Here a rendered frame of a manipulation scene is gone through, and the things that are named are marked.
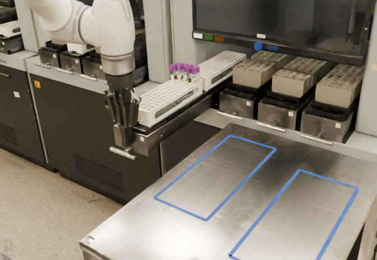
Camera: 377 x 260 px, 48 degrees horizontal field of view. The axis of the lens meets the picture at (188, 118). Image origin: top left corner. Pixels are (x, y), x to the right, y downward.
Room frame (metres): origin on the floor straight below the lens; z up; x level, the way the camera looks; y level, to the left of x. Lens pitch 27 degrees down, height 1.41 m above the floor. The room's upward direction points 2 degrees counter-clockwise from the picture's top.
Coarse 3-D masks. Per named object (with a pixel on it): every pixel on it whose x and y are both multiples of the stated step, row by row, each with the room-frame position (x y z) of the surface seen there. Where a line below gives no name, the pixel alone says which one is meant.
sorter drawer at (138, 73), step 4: (140, 64) 1.69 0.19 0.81; (144, 64) 1.71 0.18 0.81; (136, 68) 1.67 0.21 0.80; (140, 68) 1.67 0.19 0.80; (144, 68) 1.69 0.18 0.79; (136, 72) 1.65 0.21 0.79; (140, 72) 1.67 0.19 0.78; (144, 72) 1.69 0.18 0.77; (148, 72) 1.71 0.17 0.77; (136, 76) 1.65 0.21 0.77; (140, 76) 1.67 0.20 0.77; (144, 76) 1.69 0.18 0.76; (136, 80) 1.65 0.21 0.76
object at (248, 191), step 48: (240, 144) 0.99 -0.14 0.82; (288, 144) 0.99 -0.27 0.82; (144, 192) 0.80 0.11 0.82; (192, 192) 0.79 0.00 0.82; (240, 192) 0.78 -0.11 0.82; (288, 192) 0.78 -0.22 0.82; (336, 192) 0.77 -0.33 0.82; (96, 240) 0.64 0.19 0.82; (144, 240) 0.64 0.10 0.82; (192, 240) 0.63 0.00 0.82; (240, 240) 0.63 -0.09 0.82; (288, 240) 0.62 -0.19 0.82; (336, 240) 0.62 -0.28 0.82
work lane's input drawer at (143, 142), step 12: (204, 96) 1.35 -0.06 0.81; (216, 96) 1.39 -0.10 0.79; (180, 108) 1.24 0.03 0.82; (192, 108) 1.27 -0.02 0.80; (204, 108) 1.33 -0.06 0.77; (168, 120) 1.18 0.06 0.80; (180, 120) 1.22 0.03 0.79; (132, 132) 1.11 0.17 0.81; (144, 132) 1.09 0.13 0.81; (156, 132) 1.12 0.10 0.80; (168, 132) 1.16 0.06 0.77; (120, 144) 1.15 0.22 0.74; (132, 144) 1.12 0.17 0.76; (144, 144) 1.09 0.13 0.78; (156, 144) 1.11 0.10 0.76; (132, 156) 1.06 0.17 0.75
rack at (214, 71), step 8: (216, 56) 1.61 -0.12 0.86; (224, 56) 1.60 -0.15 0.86; (232, 56) 1.60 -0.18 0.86; (240, 56) 1.60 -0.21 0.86; (200, 64) 1.52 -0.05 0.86; (208, 64) 1.53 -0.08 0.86; (216, 64) 1.51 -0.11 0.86; (224, 64) 1.51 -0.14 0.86; (232, 64) 1.52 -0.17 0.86; (200, 72) 1.44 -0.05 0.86; (208, 72) 1.43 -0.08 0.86; (216, 72) 1.43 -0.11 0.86; (224, 72) 1.56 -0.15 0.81; (232, 72) 1.52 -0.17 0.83; (208, 80) 1.39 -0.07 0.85; (216, 80) 1.49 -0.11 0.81; (208, 88) 1.39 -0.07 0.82
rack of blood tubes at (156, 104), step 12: (168, 84) 1.34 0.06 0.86; (180, 84) 1.34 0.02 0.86; (192, 84) 1.33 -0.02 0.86; (144, 96) 1.25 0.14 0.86; (156, 96) 1.24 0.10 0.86; (168, 96) 1.23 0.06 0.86; (180, 96) 1.25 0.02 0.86; (192, 96) 1.31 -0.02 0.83; (144, 108) 1.16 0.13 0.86; (156, 108) 1.15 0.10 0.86; (168, 108) 1.26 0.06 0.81; (144, 120) 1.13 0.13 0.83; (156, 120) 1.15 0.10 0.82
